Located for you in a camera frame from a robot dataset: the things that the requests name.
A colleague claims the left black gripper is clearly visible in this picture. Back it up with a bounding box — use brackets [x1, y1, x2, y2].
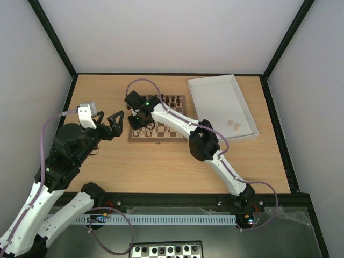
[75, 111, 125, 164]

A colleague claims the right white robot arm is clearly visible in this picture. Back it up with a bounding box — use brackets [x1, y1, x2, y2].
[125, 91, 255, 211]

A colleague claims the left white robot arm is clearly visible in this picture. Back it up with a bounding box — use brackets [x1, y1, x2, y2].
[1, 107, 124, 257]

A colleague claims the wooden chess board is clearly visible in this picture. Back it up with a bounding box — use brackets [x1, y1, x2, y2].
[128, 94, 188, 144]

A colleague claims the printed checker calibration board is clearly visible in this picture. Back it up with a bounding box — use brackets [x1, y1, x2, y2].
[128, 241, 204, 258]

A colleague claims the white cardboard box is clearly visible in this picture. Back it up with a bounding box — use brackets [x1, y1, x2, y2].
[188, 75, 260, 143]

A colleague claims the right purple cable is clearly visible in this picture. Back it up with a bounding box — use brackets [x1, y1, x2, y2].
[126, 78, 279, 232]

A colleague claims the purple cable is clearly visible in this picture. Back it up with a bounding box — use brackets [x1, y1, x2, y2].
[0, 109, 135, 255]
[126, 78, 279, 232]

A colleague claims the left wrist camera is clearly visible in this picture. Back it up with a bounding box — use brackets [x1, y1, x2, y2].
[78, 102, 97, 117]

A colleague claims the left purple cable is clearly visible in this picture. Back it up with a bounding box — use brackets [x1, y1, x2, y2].
[0, 109, 135, 255]

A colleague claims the light blue cable duct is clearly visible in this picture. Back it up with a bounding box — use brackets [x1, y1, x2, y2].
[72, 214, 237, 226]

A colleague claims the black aluminium rail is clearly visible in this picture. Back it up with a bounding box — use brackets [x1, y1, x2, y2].
[94, 193, 313, 214]

